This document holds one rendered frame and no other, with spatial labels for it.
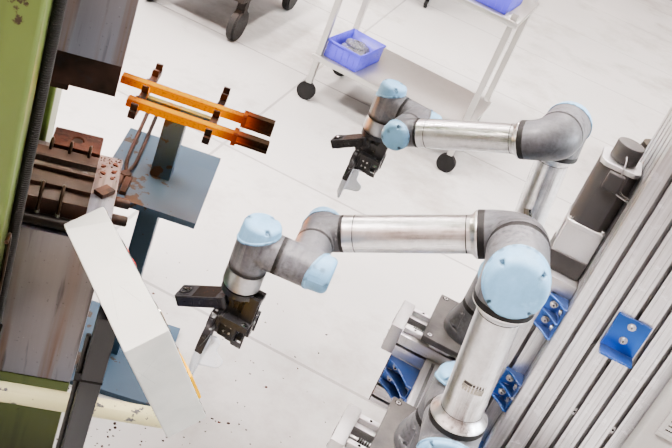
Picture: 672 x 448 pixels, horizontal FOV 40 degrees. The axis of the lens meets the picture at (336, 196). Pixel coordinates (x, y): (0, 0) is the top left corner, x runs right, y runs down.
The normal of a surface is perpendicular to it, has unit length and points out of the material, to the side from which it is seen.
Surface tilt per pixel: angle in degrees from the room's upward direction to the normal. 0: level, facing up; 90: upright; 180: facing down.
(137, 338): 30
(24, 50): 90
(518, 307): 82
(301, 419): 0
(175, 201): 0
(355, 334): 0
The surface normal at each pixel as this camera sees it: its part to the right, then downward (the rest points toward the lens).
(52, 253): 0.09, 0.54
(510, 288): -0.17, 0.33
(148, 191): 0.33, -0.80
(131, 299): -0.12, -0.69
